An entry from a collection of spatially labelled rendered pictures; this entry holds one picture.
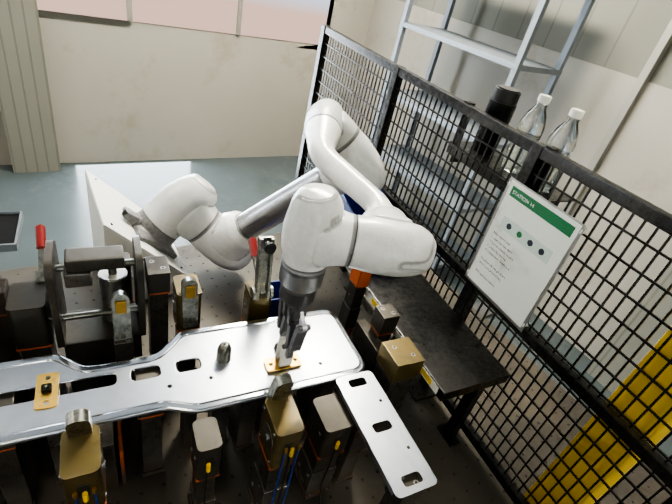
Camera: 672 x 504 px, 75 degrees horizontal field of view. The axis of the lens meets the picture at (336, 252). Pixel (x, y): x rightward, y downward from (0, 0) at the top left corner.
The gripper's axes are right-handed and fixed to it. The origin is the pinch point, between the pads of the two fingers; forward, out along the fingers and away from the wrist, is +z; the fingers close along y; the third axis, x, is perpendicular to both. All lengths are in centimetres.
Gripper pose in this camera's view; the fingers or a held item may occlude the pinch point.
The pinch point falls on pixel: (285, 350)
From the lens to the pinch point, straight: 103.3
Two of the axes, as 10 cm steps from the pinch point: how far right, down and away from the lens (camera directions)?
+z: -2.1, 8.1, 5.5
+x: -8.9, 0.8, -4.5
